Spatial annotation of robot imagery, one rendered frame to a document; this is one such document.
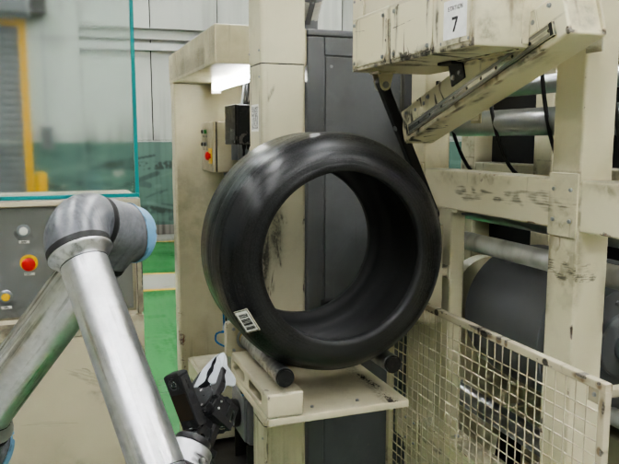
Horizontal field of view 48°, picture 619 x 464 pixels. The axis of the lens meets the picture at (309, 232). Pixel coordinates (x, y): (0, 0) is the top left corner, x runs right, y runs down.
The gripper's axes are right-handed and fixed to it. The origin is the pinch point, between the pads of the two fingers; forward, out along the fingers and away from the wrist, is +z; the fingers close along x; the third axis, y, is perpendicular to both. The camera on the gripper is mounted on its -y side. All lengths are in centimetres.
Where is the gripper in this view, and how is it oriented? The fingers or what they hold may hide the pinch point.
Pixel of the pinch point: (218, 355)
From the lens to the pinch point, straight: 147.6
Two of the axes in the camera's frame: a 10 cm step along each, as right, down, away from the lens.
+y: 5.5, 6.8, 4.8
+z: 2.3, -6.8, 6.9
